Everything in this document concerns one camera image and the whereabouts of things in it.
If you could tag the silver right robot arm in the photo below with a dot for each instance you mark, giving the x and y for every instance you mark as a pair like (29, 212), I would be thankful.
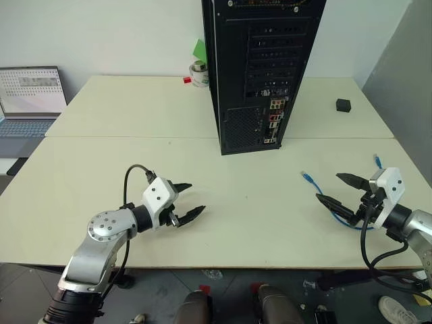
(416, 224)

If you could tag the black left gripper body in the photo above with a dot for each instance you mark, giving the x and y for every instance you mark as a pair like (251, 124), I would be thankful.
(167, 217)

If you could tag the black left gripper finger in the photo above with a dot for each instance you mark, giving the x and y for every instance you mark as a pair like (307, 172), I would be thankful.
(192, 214)
(183, 186)

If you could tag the black table frame bar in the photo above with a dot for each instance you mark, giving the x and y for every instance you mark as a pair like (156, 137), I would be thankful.
(354, 279)

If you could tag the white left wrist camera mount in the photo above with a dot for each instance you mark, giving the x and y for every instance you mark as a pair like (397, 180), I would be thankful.
(157, 195)

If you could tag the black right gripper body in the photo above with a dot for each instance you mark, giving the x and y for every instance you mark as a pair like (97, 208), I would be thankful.
(367, 206)

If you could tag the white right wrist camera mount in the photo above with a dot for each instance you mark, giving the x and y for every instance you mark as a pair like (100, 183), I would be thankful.
(389, 189)

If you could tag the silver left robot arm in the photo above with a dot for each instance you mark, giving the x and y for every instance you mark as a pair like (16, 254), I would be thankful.
(98, 243)

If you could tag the dark rounded shape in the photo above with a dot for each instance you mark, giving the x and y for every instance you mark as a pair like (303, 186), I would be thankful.
(192, 310)
(276, 307)

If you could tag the small black cube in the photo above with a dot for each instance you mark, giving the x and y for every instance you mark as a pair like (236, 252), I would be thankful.
(343, 105)

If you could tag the black computer tower case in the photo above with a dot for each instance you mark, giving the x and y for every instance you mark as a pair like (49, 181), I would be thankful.
(236, 84)

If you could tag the white shoe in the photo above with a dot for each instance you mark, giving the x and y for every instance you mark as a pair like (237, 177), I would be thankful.
(398, 312)
(139, 319)

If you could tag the green paper sheet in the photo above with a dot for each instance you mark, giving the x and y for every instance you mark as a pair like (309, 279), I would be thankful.
(200, 50)

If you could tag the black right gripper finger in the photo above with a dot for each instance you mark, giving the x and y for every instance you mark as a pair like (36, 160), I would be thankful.
(356, 182)
(335, 205)

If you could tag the white tape roll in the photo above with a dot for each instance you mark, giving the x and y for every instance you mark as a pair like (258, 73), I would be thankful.
(199, 76)

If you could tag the small red block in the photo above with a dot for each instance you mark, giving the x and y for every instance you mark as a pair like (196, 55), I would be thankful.
(187, 80)

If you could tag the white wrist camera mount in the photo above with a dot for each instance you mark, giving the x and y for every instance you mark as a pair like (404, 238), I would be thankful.
(157, 195)
(389, 189)

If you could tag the open grey laptop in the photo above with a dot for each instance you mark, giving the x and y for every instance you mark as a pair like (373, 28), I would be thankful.
(30, 91)

